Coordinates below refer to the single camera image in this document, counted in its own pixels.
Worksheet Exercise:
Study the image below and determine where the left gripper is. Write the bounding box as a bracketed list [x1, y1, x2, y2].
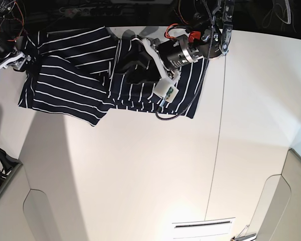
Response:
[122, 35, 183, 84]

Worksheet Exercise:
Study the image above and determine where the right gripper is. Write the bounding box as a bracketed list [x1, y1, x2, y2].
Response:
[0, 51, 42, 75]

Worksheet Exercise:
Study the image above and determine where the navy white striped T-shirt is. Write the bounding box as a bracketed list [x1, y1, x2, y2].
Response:
[19, 27, 207, 126]

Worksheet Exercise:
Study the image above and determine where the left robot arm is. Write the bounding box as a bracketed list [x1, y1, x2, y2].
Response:
[114, 1, 235, 85]

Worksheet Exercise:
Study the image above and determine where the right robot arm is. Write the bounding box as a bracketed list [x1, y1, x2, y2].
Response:
[0, 1, 40, 76]

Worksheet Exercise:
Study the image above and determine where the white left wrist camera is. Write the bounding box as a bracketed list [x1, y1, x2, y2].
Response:
[153, 79, 179, 103]

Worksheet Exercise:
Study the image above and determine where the looped white cable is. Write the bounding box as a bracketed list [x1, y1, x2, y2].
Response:
[262, 0, 291, 30]

